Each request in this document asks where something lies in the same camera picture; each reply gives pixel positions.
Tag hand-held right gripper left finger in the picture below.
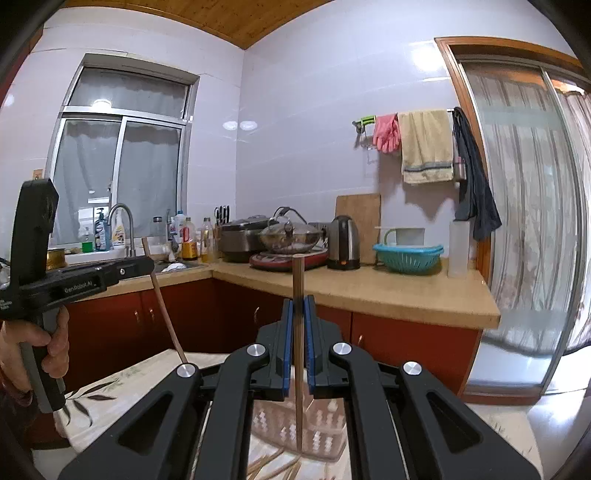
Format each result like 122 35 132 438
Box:
58 298 296 480

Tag dark wooden chopstick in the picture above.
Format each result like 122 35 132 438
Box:
292 256 305 452

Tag white spray bottle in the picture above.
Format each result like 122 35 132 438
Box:
111 210 128 248

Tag pink rubber gloves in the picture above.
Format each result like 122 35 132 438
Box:
372 113 402 154

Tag translucent plastic container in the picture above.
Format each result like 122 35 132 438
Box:
448 219 472 278

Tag white cup green handle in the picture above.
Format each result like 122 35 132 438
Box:
383 226 426 247

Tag steel rice cooker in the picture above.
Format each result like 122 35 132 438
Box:
218 215 278 264

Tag beige kitchen countertop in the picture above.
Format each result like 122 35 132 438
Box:
46 261 502 329

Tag steel electric kettle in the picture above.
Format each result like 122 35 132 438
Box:
327 215 362 271

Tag beige towel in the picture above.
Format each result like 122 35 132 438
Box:
397 109 455 185

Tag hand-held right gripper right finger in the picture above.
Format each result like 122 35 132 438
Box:
304 296 542 480

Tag oil bottle red label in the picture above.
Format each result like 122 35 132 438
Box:
181 217 199 261

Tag red induction cooker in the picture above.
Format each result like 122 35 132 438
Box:
249 249 331 273

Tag sheer floral curtain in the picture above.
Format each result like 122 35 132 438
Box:
464 65 591 352

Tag red kitchen base cabinet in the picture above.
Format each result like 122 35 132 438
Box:
60 277 483 398

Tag yellow oil bottle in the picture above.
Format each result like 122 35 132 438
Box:
201 217 217 264

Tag wooden cutting board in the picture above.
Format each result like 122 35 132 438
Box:
335 193 383 266

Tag steel kitchen faucet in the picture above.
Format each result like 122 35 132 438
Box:
106 203 137 259

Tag wooden framed sliding glass door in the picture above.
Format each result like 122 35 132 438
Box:
435 37 591 407

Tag steel wok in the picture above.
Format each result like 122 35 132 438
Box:
257 220 326 256

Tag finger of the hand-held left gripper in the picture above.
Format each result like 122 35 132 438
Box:
105 256 155 289

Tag teal plastic colander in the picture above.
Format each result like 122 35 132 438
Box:
373 242 445 276

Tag dark dish soap bottle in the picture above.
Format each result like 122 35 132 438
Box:
93 208 108 252

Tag metal towel rack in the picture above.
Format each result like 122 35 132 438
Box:
352 108 462 151

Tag dark grey cloth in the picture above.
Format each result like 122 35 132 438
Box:
452 107 503 241

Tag person's left hand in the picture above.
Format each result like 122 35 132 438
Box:
0 307 71 394

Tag steel kitchen sink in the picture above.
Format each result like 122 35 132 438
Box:
152 258 211 276

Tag aluminium framed window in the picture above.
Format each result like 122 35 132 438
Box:
46 53 201 251

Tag white bottle red label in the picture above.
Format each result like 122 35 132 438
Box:
170 211 190 245

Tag floral tablecloth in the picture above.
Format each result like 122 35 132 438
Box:
53 348 543 480

